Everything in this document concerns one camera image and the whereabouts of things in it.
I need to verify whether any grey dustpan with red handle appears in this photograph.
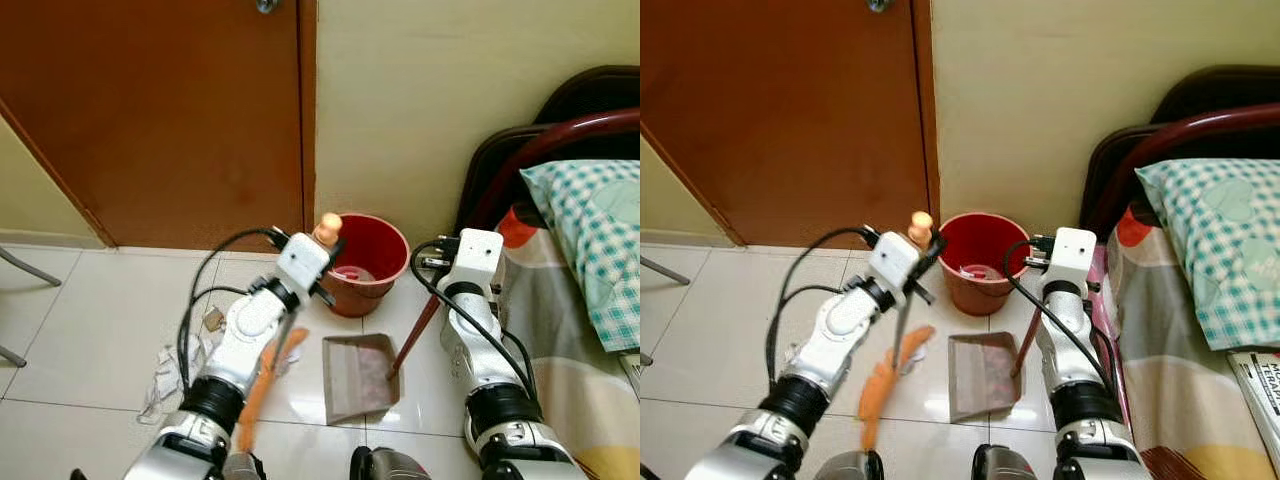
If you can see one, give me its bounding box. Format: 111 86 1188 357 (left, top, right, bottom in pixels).
321 290 444 427
946 290 1043 424

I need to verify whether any orange bristle broom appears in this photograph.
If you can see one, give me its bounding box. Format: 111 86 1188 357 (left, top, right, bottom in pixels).
234 213 347 457
857 210 947 453

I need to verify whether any red plastic bucket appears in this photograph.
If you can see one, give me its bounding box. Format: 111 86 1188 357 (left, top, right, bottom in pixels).
936 211 1034 318
317 212 412 319

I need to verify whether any patterned grey orange bedsheet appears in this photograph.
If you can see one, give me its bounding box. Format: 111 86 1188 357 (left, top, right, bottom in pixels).
494 204 641 480
1100 204 1280 480

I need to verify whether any green checkered pillow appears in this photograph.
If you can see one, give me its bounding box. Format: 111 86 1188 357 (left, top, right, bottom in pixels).
519 159 641 354
1134 157 1280 352

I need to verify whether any crumpled white paper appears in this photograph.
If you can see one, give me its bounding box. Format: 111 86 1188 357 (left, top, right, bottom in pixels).
137 338 217 427

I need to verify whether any dark robot right leg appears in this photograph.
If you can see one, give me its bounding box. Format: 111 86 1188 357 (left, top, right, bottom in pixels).
971 444 1053 480
349 446 434 480

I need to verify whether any dark robot leg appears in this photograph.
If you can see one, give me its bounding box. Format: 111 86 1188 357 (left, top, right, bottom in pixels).
971 444 1053 480
814 449 887 480
221 451 267 480
349 446 434 480

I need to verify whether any dark robot left leg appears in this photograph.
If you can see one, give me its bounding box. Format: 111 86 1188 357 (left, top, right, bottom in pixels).
221 451 267 480
814 449 887 480

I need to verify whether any brown wooden door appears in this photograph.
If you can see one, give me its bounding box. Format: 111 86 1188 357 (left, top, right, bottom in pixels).
640 0 927 249
0 0 305 252

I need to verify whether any dark wooden bed headboard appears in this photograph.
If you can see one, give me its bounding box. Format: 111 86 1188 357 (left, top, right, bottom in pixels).
1079 65 1280 241
454 65 641 237

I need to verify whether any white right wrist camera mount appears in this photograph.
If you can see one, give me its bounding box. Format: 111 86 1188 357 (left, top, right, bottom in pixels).
450 228 504 289
1042 227 1100 287

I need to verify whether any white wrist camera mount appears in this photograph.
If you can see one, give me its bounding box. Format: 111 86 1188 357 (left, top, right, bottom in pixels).
450 228 504 289
274 231 332 292
867 231 924 292
1042 227 1100 287

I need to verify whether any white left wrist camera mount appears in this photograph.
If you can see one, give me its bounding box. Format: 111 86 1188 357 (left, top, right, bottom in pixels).
867 231 924 292
274 231 332 292

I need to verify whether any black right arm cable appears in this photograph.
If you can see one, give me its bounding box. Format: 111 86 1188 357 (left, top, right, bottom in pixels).
409 238 537 393
1002 238 1123 393

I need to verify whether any brown wooden door frame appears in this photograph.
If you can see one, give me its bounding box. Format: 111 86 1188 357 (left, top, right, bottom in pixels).
297 0 320 243
909 0 942 227

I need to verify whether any curved red-brown bed rail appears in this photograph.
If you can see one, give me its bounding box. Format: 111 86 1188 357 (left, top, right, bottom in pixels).
1094 102 1280 237
478 108 641 231

